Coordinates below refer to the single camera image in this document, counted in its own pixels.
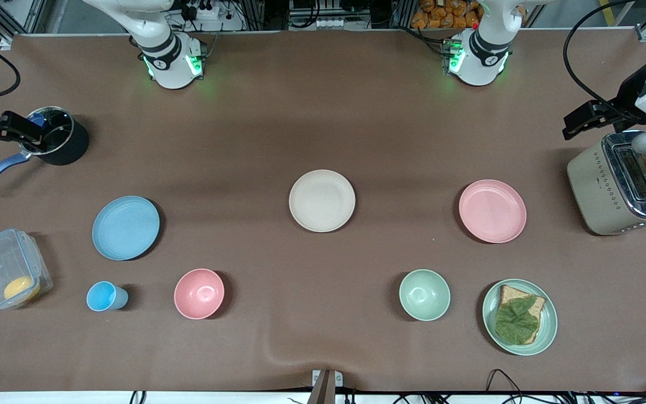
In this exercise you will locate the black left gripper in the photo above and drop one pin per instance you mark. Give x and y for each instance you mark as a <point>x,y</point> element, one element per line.
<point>621,105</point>

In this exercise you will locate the pink plate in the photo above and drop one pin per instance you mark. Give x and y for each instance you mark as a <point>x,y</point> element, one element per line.
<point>492,211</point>

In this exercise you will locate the blue plate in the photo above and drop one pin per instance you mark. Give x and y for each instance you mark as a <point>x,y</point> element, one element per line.
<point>126,228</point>

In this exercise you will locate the glass pot lid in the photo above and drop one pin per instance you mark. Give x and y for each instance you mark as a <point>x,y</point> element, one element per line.
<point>56,132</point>

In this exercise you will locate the beige and chrome toaster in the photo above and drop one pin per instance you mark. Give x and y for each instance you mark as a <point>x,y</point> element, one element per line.
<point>598,191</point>

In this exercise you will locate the yellow round fruit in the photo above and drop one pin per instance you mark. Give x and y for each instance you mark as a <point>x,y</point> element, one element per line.
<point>21,289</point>

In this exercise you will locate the bag of orange buns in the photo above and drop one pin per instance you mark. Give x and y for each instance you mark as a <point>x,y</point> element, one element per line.
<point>446,14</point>

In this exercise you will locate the blue cup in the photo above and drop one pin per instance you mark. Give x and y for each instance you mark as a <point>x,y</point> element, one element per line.
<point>103,296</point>

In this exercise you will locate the bread slice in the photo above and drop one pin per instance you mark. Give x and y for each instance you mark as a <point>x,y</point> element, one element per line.
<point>511,293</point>

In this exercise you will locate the green plate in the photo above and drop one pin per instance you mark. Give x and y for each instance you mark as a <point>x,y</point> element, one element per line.
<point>548,322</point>

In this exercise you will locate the green lettuce leaf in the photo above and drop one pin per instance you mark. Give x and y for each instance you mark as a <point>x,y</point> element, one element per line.
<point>516,321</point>

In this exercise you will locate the white power strip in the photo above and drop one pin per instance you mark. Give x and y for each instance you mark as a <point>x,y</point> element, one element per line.
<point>211,14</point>

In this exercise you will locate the green bowl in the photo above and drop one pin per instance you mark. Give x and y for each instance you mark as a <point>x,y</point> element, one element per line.
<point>424,295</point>

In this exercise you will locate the pink bowl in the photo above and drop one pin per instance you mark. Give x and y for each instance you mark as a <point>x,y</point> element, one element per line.
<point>199,294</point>

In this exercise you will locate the beige plate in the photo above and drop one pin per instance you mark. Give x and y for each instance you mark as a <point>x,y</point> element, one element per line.
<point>322,201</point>

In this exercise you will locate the metal table clamp bracket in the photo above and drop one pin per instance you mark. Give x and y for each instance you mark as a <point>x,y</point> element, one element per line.
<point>323,387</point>

